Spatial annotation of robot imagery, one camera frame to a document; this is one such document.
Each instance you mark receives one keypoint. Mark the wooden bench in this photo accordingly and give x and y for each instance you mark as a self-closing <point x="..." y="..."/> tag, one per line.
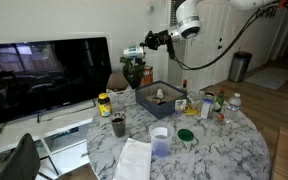
<point x="287" y="156"/>

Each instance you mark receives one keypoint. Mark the red cap sauce bottle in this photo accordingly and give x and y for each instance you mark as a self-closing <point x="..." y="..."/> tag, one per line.
<point x="185" y="88"/>

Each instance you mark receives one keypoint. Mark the clear glass jar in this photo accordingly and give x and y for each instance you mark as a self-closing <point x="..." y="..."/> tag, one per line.
<point x="209" y="95"/>

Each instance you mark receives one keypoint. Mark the green round lid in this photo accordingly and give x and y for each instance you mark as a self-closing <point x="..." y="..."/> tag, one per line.
<point x="185" y="134"/>

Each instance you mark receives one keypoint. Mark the brown cardboard box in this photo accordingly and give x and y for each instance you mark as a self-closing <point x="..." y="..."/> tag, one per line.
<point x="117" y="82"/>

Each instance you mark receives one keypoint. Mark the black flat screen television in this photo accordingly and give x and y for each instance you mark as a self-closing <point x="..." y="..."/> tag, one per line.
<point x="47" y="76"/>

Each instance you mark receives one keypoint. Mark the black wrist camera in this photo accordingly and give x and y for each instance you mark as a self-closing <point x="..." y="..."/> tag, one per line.
<point x="170" y="46"/>

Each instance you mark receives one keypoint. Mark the dark plastic cup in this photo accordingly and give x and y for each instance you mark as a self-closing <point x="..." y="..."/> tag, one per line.
<point x="118" y="126"/>

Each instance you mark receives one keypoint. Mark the white television stand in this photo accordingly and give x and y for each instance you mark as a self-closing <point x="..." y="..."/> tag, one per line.
<point x="27" y="133"/>

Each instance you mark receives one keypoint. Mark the white paper sheet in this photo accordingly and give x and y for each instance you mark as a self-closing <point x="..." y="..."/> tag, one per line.
<point x="133" y="160"/>

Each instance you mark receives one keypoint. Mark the small white bottle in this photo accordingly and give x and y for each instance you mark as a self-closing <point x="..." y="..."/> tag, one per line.
<point x="160" y="94"/>

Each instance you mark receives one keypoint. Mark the grey floor rug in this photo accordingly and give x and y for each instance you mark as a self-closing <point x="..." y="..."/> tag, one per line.
<point x="270" y="78"/>

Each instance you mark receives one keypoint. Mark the white wall thermostat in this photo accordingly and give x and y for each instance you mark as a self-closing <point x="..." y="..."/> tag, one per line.
<point x="150" y="8"/>

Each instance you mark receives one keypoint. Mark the white vent grille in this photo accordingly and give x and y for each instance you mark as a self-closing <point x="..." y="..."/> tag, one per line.
<point x="175" y="60"/>

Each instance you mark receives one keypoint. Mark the white bottle blue cap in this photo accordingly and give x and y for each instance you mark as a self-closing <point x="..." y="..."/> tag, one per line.
<point x="206" y="109"/>

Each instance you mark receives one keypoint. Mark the yellow plastic mesh object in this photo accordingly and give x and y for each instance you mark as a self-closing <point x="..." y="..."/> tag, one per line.
<point x="191" y="111"/>

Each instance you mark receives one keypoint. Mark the clear plastic water bottle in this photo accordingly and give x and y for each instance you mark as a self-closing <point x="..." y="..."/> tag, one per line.
<point x="233" y="107"/>

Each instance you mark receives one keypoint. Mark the silver trash can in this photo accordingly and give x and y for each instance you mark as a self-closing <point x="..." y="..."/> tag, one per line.
<point x="240" y="68"/>

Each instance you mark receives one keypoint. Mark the orange snack bag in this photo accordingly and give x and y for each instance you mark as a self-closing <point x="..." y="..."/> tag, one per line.
<point x="147" y="76"/>

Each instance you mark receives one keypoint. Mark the yellow lid vitamin bottle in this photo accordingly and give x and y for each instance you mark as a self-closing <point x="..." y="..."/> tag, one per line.
<point x="104" y="106"/>

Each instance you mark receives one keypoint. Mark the black chair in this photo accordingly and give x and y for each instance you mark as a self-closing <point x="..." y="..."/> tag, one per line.
<point x="22" y="160"/>

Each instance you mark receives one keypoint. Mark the red cap spice jar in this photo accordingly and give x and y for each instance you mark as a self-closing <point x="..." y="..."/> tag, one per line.
<point x="220" y="116"/>

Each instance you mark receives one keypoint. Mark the white door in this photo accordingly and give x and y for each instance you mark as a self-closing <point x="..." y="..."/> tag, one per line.
<point x="214" y="60"/>

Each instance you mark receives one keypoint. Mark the grey box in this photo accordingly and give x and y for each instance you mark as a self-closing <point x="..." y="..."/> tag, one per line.
<point x="157" y="108"/>

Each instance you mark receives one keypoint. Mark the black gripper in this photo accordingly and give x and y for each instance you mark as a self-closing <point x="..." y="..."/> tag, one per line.
<point x="162" y="38"/>

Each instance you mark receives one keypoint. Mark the translucent plastic cup blue base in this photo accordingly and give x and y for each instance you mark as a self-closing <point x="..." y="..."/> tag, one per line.
<point x="160" y="140"/>

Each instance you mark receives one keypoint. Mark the small printed card packet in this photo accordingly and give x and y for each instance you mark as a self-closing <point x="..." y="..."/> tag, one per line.
<point x="180" y="106"/>

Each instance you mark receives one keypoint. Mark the green potted plant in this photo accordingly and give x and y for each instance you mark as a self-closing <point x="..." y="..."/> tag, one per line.
<point x="132" y="68"/>

